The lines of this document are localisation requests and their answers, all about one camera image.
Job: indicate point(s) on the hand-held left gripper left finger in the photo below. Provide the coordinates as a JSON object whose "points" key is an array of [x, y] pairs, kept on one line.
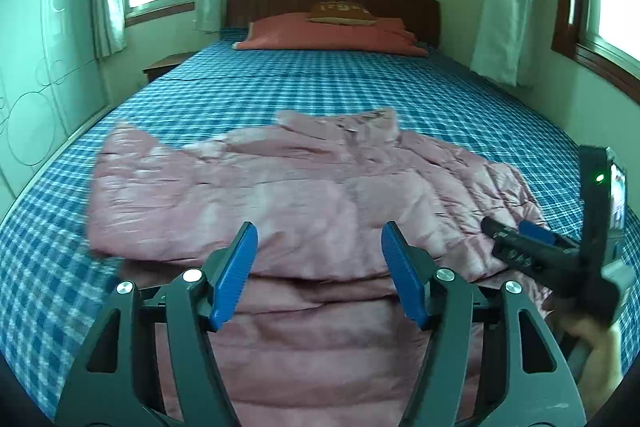
{"points": [[234, 273]]}

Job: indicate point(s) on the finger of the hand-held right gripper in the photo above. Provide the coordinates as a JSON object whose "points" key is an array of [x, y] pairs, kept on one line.
{"points": [[515, 252], [540, 233]]}

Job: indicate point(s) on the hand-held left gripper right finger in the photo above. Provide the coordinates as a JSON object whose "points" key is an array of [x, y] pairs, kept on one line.
{"points": [[403, 274]]}

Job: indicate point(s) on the pink puffer jacket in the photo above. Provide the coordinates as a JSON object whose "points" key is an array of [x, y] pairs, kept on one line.
{"points": [[300, 192]]}

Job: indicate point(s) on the person's right hand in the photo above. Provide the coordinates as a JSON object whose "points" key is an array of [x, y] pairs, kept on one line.
{"points": [[595, 357]]}

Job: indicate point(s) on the bed with blue plaid sheet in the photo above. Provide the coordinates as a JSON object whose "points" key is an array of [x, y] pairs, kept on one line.
{"points": [[240, 82]]}

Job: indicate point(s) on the wooden nightstand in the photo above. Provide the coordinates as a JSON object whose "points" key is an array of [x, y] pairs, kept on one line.
{"points": [[165, 66]]}

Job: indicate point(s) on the dark wooden headboard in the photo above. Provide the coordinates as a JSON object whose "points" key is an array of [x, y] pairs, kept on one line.
{"points": [[415, 14]]}

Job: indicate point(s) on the brown printed cushion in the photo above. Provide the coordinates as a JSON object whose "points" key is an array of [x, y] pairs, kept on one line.
{"points": [[340, 12]]}

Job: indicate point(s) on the white wardrobe with circle pattern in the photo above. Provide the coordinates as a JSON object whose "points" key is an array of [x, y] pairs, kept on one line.
{"points": [[45, 57]]}

